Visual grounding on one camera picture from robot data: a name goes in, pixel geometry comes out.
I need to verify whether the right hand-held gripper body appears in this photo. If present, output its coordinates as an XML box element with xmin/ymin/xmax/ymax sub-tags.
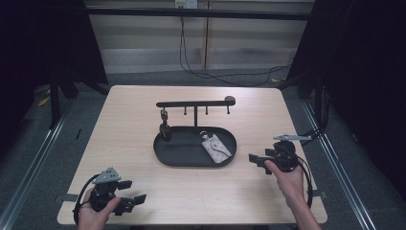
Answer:
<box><xmin>264</xmin><ymin>133</ymin><xmax>312</xmax><ymax>173</ymax></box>

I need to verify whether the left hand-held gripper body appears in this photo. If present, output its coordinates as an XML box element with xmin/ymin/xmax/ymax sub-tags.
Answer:
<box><xmin>88</xmin><ymin>166</ymin><xmax>124</xmax><ymax>216</ymax></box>

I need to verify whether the grey key pouch with ring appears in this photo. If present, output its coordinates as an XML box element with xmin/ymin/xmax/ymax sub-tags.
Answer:
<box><xmin>199</xmin><ymin>129</ymin><xmax>233</xmax><ymax>165</ymax></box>

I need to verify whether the black car key with clasp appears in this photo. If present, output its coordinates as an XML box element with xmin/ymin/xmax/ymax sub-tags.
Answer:
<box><xmin>159</xmin><ymin>107</ymin><xmax>172</xmax><ymax>143</ymax></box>

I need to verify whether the black key rack with tray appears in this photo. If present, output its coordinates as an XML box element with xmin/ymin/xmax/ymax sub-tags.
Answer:
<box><xmin>152</xmin><ymin>95</ymin><xmax>238</xmax><ymax>169</ymax></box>

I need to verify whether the person's left hand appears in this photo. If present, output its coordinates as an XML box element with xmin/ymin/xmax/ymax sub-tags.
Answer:
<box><xmin>77</xmin><ymin>188</ymin><xmax>123</xmax><ymax>230</ymax></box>

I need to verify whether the person's right hand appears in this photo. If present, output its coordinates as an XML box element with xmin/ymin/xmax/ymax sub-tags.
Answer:
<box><xmin>263</xmin><ymin>159</ymin><xmax>306</xmax><ymax>202</ymax></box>

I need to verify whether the black metal stand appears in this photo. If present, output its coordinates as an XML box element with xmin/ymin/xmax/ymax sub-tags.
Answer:
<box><xmin>48</xmin><ymin>72</ymin><xmax>62</xmax><ymax>129</ymax></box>

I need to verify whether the dark curtain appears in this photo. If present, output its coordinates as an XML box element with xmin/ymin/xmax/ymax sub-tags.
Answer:
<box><xmin>286</xmin><ymin>0</ymin><xmax>406</xmax><ymax>200</ymax></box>
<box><xmin>0</xmin><ymin>0</ymin><xmax>109</xmax><ymax>154</ymax></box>

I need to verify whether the left hand-held gripper cable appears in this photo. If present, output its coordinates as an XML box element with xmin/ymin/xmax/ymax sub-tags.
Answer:
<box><xmin>73</xmin><ymin>173</ymin><xmax>101</xmax><ymax>225</ymax></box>

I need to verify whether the hand-held gripper cable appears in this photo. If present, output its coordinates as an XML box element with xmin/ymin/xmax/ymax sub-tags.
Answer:
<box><xmin>294</xmin><ymin>155</ymin><xmax>314</xmax><ymax>209</ymax></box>
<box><xmin>73</xmin><ymin>173</ymin><xmax>101</xmax><ymax>225</ymax></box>

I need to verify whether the right hand-held gripper cable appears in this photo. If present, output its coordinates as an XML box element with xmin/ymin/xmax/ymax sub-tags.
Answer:
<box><xmin>294</xmin><ymin>155</ymin><xmax>314</xmax><ymax>209</ymax></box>

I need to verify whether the bundle of black floor cables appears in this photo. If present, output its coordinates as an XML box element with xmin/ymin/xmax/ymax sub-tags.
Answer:
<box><xmin>298</xmin><ymin>85</ymin><xmax>332</xmax><ymax>147</ymax></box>

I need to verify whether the metal floor rail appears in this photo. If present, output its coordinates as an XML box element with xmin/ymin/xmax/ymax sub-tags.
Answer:
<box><xmin>0</xmin><ymin>101</ymin><xmax>75</xmax><ymax>230</ymax></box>
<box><xmin>301</xmin><ymin>98</ymin><xmax>378</xmax><ymax>230</ymax></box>

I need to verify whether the black wall cable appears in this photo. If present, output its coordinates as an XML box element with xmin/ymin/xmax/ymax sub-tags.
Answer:
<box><xmin>178</xmin><ymin>15</ymin><xmax>292</xmax><ymax>88</ymax></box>

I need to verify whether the black horizontal frame bar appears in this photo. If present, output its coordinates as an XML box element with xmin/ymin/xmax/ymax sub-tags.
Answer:
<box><xmin>85</xmin><ymin>7</ymin><xmax>312</xmax><ymax>22</ymax></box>

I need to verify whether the white wall socket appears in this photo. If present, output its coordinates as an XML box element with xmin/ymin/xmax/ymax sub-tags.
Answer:
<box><xmin>173</xmin><ymin>0</ymin><xmax>199</xmax><ymax>10</ymax></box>

